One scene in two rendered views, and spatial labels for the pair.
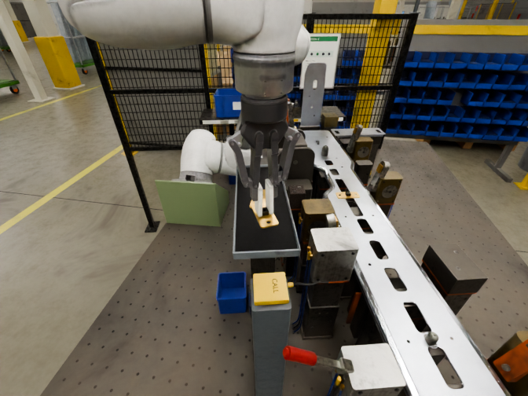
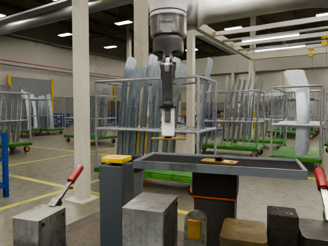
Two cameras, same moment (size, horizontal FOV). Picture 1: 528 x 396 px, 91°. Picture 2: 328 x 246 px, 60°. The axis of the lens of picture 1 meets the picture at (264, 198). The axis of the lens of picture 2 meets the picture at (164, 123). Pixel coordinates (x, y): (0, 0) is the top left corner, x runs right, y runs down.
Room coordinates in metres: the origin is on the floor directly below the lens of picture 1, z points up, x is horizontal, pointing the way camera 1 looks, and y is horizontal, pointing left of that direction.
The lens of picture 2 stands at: (0.68, -0.66, 1.29)
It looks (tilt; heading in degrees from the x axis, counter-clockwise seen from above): 3 degrees down; 112
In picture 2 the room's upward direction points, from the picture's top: straight up
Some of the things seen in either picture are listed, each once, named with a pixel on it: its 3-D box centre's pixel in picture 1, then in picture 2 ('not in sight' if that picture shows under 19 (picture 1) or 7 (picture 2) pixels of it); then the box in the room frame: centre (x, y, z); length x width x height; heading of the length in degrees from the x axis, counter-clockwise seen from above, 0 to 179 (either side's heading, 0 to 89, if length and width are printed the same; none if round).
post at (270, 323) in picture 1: (269, 350); (117, 245); (0.29, -0.01, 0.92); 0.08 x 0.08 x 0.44; 4
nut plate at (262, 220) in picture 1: (263, 211); (168, 136); (0.43, 0.00, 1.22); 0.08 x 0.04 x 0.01; 18
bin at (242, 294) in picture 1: (232, 292); not in sight; (0.56, 0.11, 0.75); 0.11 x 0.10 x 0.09; 4
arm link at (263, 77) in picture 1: (264, 73); (168, 27); (0.43, 0.00, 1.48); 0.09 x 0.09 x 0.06
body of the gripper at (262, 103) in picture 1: (264, 121); (168, 57); (0.43, 0.00, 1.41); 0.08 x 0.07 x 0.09; 108
